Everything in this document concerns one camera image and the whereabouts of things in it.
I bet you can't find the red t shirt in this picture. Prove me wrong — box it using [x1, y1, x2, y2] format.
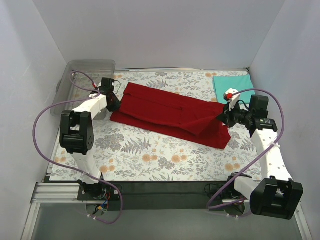
[110, 83, 231, 149]

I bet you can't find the clear plastic bin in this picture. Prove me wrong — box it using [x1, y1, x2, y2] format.
[53, 59, 116, 104]

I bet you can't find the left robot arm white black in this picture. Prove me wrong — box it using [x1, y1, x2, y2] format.
[59, 77, 121, 200]

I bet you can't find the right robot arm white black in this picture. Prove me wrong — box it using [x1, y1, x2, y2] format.
[218, 92, 304, 220]

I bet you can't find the floral table mat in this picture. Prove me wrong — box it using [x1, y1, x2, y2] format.
[49, 71, 280, 182]

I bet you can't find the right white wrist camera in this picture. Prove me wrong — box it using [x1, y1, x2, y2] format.
[223, 88, 240, 111]

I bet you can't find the aluminium frame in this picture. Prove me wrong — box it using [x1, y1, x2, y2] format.
[22, 182, 312, 240]

